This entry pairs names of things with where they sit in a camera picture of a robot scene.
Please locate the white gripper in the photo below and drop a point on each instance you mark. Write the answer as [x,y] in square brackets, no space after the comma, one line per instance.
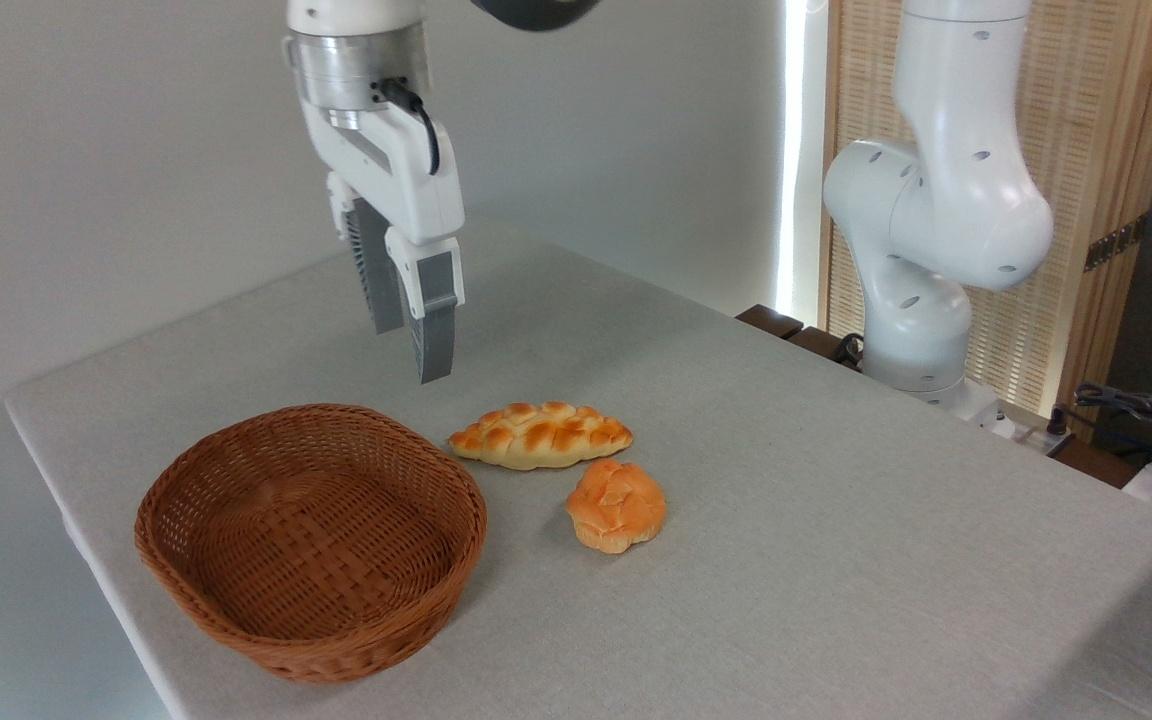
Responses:
[406,180]

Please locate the long braided bread loaf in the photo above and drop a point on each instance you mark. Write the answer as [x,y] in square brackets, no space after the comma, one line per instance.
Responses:
[541,437]

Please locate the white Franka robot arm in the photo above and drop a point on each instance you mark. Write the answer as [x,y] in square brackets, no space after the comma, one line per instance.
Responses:
[936,220]

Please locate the round orange bread bun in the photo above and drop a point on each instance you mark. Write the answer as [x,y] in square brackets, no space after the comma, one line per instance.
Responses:
[616,505]

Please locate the brown wicker basket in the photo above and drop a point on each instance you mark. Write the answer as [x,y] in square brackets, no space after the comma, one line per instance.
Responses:
[336,560]

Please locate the dark brown wooden block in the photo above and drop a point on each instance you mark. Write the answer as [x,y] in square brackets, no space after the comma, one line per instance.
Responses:
[769,320]
[821,345]

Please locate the bamboo folding screen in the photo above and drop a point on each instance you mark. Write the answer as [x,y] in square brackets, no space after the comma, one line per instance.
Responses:
[1086,100]

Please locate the dark metal screen hinge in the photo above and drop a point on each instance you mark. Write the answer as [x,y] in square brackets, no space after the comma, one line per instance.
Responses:
[1114,243]

